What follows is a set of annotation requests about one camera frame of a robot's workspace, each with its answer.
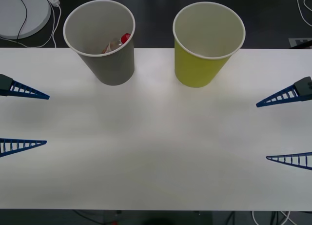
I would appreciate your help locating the yellow-green plastic bin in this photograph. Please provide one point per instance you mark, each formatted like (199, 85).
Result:
(195, 71)

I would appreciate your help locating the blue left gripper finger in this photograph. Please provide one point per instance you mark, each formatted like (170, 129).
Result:
(36, 143)
(24, 90)

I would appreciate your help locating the white round flat base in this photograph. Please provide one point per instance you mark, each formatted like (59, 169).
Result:
(12, 17)

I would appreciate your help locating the clear bottle with red cap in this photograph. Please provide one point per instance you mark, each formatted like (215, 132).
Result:
(122, 40)

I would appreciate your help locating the grey plate with black-white tag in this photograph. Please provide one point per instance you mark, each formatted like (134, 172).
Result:
(298, 42)

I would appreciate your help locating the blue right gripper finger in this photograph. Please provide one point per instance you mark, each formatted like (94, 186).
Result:
(280, 159)
(302, 88)

